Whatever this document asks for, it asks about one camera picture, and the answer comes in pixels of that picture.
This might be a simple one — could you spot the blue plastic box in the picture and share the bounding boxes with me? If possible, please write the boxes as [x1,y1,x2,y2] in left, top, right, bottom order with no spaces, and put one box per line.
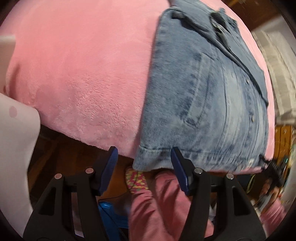
[98,201,129,241]

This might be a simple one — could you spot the cream lace furniture cover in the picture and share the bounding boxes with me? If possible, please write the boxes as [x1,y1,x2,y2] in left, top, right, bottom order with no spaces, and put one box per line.
[251,22,296,127]

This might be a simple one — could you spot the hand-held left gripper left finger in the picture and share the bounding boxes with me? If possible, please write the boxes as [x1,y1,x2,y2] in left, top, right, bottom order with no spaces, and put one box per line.
[23,146,118,241]

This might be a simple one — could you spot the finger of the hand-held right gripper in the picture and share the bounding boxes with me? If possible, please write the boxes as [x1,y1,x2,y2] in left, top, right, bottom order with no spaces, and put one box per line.
[262,160,284,186]

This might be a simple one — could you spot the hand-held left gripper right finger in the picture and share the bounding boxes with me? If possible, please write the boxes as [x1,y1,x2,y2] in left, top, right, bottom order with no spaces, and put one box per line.
[171,147,266,241]

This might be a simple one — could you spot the colourful knitted slipper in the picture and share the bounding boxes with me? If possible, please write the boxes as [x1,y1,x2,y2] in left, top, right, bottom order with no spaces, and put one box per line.
[125,168,149,194]

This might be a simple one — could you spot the blue denim jacket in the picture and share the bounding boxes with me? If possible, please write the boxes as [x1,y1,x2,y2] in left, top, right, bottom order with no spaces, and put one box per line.
[133,0,270,173]

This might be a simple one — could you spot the wooden drawer cabinet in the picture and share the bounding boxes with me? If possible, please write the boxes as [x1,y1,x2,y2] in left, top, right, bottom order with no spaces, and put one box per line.
[274,124,296,160]

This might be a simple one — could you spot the person's pink pants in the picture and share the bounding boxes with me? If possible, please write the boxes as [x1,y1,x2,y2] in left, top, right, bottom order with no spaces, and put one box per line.
[128,171,214,241]

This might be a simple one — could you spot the pink plush bed blanket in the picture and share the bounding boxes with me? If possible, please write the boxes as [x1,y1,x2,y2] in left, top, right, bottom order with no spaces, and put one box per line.
[0,0,277,174]

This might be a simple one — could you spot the white printed box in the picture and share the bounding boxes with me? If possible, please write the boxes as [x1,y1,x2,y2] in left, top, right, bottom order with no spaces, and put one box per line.
[0,93,41,237]

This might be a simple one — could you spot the person's right forearm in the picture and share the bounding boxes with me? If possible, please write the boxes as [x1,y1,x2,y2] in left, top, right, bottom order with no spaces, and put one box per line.
[259,200,292,233]

